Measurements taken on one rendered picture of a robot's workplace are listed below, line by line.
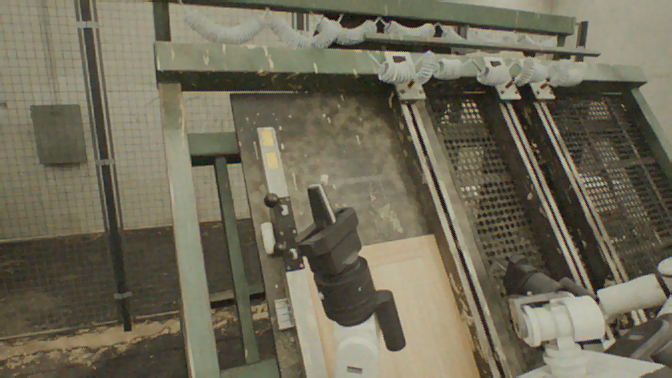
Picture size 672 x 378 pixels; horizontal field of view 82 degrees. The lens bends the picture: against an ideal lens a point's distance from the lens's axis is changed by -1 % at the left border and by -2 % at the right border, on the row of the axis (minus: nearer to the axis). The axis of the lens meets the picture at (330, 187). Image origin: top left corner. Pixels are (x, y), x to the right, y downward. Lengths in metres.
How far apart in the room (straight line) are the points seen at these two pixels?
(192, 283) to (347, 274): 0.48
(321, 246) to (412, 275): 0.67
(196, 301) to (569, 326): 0.73
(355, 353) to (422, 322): 0.56
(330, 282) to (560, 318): 0.37
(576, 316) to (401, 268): 0.56
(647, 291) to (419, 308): 0.54
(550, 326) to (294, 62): 0.95
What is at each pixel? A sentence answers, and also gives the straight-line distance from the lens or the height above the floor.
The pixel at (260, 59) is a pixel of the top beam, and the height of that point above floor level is 1.87.
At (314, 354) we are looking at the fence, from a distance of 1.02.
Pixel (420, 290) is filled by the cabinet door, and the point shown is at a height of 1.23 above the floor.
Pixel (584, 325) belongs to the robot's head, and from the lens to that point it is 0.75.
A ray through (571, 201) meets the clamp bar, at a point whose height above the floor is 1.39.
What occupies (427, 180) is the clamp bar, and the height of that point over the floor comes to 1.51.
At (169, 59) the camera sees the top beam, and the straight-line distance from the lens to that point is 1.19.
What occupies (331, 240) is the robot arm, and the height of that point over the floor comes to 1.57.
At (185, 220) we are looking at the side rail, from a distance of 1.02.
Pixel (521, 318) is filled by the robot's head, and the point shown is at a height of 1.42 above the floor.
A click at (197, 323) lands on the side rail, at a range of 0.97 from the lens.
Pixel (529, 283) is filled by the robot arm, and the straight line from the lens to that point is 1.25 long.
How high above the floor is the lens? 1.78
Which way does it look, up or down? 14 degrees down
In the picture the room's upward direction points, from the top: straight up
